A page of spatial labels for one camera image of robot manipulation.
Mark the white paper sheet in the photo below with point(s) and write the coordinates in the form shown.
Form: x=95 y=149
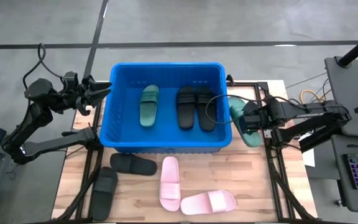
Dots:
x=309 y=157

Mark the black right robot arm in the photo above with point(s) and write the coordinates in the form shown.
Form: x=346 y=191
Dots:
x=309 y=113

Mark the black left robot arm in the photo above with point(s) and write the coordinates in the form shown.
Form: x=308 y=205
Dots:
x=39 y=115

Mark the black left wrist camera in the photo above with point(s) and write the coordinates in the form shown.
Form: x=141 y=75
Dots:
x=71 y=81

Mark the black desk support bar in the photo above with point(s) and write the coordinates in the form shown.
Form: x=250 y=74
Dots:
x=322 y=140

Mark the green slide sandal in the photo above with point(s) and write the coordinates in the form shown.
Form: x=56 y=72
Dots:
x=149 y=109
x=250 y=140

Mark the black desk castor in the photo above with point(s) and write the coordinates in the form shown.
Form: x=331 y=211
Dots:
x=339 y=203

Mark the black slide sandal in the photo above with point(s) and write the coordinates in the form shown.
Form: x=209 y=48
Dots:
x=135 y=165
x=206 y=115
x=186 y=109
x=104 y=199

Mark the black metal table frame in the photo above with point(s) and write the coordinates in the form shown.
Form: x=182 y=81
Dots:
x=273 y=165
x=95 y=155

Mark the grey keyboard desk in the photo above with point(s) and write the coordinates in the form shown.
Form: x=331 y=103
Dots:
x=353 y=200

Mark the black stand pole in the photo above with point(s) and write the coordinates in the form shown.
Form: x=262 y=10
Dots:
x=357 y=49

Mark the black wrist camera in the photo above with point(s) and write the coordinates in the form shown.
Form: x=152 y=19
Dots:
x=251 y=107
x=71 y=81

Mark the pink slide sandal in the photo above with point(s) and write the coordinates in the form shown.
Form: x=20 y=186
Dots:
x=169 y=186
x=204 y=203

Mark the grey desk top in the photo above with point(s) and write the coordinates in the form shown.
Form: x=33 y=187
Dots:
x=346 y=81

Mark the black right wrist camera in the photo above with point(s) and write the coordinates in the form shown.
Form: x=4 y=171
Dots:
x=251 y=107

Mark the blue plastic bin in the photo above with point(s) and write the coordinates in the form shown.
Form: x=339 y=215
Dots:
x=166 y=140

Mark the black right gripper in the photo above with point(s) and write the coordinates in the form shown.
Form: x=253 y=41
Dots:
x=261 y=118

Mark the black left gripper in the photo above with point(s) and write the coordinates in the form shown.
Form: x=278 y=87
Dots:
x=84 y=93

